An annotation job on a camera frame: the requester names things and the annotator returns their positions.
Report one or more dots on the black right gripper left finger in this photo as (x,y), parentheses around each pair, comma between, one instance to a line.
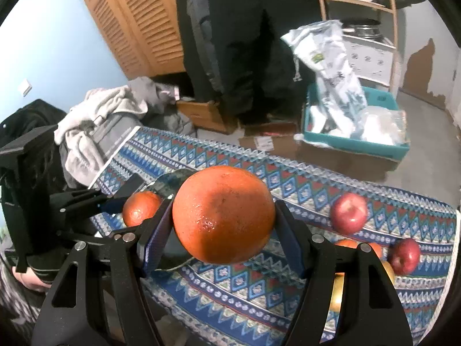
(74,311)

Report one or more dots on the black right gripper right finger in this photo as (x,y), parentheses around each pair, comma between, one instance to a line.
(316,260)

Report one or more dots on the large orange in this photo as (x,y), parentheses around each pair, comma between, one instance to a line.
(223,215)

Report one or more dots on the person's left hand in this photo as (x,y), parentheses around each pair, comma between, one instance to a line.
(30,280)

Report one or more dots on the red apple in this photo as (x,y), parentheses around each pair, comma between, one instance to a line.
(349,213)
(404,257)

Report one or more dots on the pile of grey clothes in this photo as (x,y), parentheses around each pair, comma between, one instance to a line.
(92,130)

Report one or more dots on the steel bowl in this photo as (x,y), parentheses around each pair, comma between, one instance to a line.
(168,184)

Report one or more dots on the clear plastic bag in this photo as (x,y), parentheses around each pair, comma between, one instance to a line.
(379,125)

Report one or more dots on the small cardboard box by closet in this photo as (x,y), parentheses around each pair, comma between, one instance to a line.
(207,116)

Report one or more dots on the teal cardboard box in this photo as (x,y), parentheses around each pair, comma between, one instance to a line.
(318,128)

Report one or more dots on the brown cardboard box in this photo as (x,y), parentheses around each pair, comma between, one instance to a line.
(278,139)

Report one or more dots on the white printed plastic bag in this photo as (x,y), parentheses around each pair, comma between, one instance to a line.
(320,46)

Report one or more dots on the wooden louvered door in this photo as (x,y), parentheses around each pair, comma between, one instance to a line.
(143,35)

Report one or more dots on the hanging dark clothes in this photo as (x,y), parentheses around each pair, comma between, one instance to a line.
(234,55)

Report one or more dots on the wooden shelf rack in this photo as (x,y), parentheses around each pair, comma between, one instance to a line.
(370,32)

